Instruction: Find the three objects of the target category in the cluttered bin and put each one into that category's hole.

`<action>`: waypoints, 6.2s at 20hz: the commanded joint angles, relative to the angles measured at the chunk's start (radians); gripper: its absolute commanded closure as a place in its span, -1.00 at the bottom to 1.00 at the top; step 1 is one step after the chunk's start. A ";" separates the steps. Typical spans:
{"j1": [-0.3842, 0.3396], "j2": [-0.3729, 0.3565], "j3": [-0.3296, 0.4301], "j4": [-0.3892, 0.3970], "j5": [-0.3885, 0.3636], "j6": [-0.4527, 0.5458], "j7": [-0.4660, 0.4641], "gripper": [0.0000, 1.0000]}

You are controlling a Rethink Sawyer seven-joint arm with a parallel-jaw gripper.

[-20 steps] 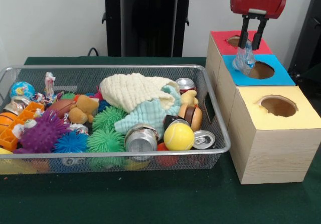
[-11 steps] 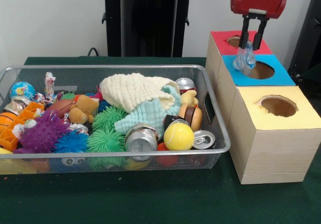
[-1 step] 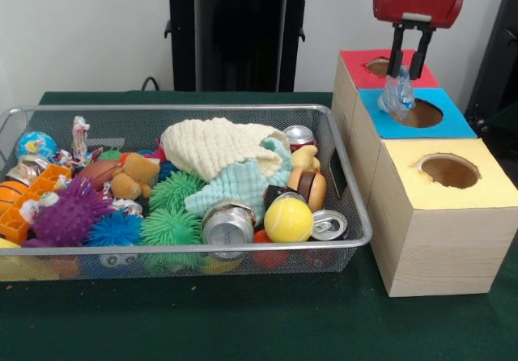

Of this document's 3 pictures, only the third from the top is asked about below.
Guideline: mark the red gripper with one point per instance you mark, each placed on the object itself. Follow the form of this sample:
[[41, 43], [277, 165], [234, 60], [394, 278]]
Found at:
[[417, 3]]

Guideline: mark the clear plastic wrapper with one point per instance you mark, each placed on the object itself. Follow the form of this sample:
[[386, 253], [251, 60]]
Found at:
[[396, 95]]

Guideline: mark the yellow plush duck toy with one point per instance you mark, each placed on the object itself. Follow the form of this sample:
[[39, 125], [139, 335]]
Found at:
[[306, 159]]

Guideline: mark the small toy hamburger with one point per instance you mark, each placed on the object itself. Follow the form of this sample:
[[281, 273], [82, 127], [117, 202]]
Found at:
[[309, 189]]

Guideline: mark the cream knitted cloth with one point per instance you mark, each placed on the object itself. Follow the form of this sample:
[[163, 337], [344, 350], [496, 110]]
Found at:
[[214, 146]]

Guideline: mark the purple spiky ball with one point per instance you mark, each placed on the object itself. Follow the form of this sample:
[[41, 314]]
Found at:
[[69, 215]]

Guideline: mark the clear shallow mesh bin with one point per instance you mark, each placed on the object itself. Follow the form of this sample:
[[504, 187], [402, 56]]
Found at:
[[348, 207]]

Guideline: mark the wooden box with three holes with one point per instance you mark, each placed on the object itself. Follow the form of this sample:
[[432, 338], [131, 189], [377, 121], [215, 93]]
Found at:
[[441, 231]]

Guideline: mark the black side stand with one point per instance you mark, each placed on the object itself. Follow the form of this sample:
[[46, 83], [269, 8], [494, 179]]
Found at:
[[502, 53]]

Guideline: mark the red soda can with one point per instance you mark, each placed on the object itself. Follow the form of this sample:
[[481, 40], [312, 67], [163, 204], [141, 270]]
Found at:
[[298, 134]]

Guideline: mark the silver can with pull tab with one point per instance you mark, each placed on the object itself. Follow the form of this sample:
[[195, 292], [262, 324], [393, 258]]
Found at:
[[329, 226]]

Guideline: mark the yellow tennis ball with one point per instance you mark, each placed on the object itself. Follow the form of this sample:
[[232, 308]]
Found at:
[[288, 219]]

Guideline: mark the light teal cloth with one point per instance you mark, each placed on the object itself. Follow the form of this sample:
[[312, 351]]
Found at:
[[239, 187]]

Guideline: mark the crushed silver can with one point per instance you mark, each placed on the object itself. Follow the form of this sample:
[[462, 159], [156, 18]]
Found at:
[[229, 225]]

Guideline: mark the green spiky ball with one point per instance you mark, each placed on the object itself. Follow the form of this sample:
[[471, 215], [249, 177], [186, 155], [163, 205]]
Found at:
[[171, 227]]

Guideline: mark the dark green table cloth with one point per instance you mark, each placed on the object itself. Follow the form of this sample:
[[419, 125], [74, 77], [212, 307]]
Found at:
[[243, 320]]

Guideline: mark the blue globe ball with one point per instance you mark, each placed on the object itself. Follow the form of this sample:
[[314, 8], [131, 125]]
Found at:
[[36, 145]]

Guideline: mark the small orange basketball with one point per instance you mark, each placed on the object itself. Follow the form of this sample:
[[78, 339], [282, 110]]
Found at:
[[10, 193]]

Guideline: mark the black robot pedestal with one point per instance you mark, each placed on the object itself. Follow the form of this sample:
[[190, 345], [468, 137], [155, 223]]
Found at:
[[243, 37]]

